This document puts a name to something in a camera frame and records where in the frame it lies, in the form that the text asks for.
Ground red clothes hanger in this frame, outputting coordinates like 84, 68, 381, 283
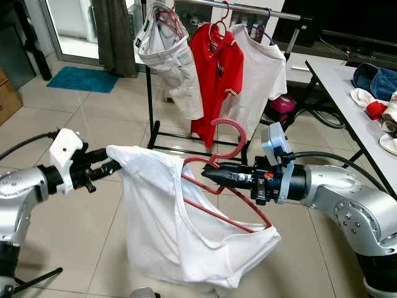
182, 118, 275, 234
152, 0, 187, 38
208, 2, 231, 44

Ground white t-shirt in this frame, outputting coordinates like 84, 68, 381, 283
226, 25, 287, 140
107, 145, 282, 289

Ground purple clothes hanger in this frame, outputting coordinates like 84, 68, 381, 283
256, 7, 277, 45

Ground pink vacuum cleaner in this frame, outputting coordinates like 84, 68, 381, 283
268, 93, 297, 122

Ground teal floor mat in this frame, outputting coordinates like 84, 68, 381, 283
47, 66, 120, 94

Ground red polo shirt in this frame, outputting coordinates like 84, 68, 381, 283
188, 24, 244, 150

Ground small red cloth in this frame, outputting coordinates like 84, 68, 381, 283
366, 101, 385, 120

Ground printed cardboard box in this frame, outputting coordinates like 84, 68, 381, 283
0, 79, 23, 125

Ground white jeans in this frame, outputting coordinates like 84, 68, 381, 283
135, 2, 205, 120

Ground blue denim jeans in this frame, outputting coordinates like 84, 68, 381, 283
352, 62, 397, 102

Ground small white cloth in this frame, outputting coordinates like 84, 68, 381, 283
349, 88, 388, 122

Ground white low television bench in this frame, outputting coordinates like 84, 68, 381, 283
282, 47, 397, 88

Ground dark grey curtain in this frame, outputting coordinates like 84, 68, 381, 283
92, 0, 138, 78

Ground white table black edge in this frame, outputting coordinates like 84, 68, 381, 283
305, 59, 397, 178

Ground dark grey panel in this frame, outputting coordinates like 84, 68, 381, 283
0, 34, 37, 91

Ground grey robot leg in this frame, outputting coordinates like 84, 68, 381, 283
127, 287, 163, 298

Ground grey framed glass door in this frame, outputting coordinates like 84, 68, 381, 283
40, 0, 100, 66

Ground white cabinet glass doors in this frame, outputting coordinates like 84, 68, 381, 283
186, 0, 292, 50

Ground black shelf table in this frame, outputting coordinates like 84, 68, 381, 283
0, 0, 53, 81

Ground black television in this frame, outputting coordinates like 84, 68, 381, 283
273, 0, 397, 56

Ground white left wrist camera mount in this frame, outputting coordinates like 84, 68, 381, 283
50, 129, 84, 178

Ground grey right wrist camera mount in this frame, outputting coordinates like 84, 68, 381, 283
261, 122, 296, 205

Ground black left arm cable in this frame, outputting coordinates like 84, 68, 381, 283
0, 132, 60, 163

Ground black floor cable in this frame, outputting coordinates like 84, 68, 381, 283
12, 267, 63, 292

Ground black clothes rack silver rail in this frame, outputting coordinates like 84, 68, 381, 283
144, 0, 311, 163

